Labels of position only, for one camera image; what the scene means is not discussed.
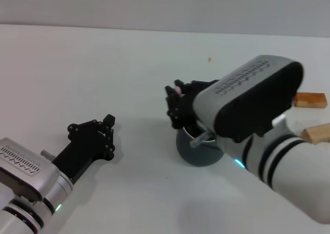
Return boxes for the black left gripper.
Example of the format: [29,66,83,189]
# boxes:
[51,114,116,185]

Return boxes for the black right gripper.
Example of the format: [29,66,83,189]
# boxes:
[164,79,220,131]

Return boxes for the grey ceramic coffee cup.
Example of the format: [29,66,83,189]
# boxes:
[176,127,224,168]

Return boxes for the dark orange wooden block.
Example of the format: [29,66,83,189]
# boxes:
[292,92,327,109]

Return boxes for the light wooden block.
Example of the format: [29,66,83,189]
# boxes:
[300,123,330,144]

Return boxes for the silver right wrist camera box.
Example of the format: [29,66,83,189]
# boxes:
[193,55,304,144]

